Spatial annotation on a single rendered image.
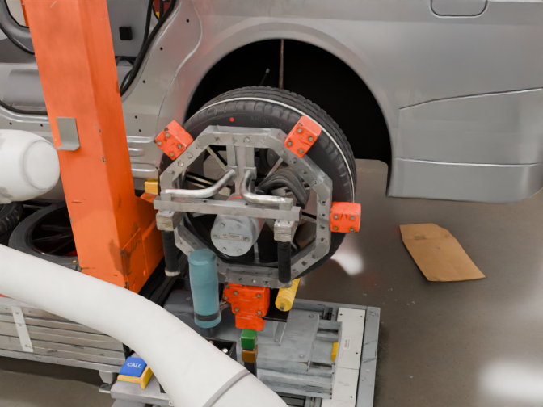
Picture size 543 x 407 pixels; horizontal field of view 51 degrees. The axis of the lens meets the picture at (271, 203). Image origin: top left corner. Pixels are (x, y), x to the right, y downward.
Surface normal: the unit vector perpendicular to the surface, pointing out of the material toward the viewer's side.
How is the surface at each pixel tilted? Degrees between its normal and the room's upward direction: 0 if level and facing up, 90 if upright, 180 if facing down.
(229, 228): 90
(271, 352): 0
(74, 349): 90
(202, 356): 17
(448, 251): 2
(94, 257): 90
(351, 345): 0
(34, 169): 81
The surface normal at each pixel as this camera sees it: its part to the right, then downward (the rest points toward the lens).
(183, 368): -0.21, -0.44
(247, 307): -0.21, 0.45
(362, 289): -0.03, -0.89
